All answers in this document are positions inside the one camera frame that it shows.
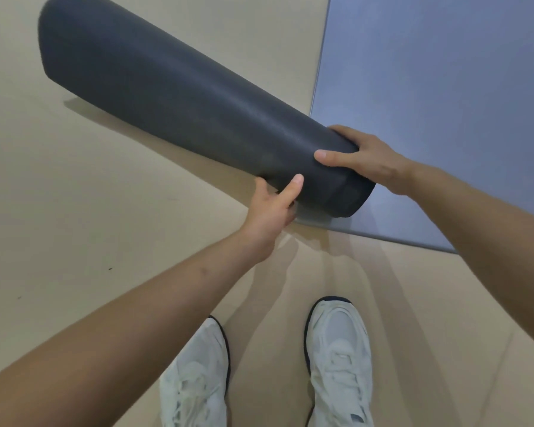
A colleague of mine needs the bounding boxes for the person's right hand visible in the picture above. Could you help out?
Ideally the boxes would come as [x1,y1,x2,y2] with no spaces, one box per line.
[313,124,415,197]

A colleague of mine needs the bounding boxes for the person's left hand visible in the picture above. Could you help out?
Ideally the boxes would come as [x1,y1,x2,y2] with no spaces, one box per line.
[240,174,304,263]

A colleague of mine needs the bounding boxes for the grey yoga mat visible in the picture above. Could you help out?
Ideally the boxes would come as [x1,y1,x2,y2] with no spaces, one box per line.
[37,0,377,218]
[295,0,534,254]

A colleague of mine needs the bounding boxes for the person's right forearm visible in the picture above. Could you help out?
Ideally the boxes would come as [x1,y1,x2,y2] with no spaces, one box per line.
[402,160,534,356]

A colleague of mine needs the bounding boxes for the person's left forearm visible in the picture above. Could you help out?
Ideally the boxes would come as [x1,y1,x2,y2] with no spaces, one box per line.
[0,231,268,427]

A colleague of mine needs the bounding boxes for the person's right white sneaker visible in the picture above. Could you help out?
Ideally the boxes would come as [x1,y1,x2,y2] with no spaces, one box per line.
[303,297,374,427]

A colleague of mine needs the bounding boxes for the person's white sneaker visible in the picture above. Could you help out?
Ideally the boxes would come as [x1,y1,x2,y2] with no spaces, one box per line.
[159,315,231,427]
[303,297,374,427]

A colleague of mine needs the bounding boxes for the person's left white sneaker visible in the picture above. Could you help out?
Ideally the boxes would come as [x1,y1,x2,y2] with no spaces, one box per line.
[159,315,231,427]

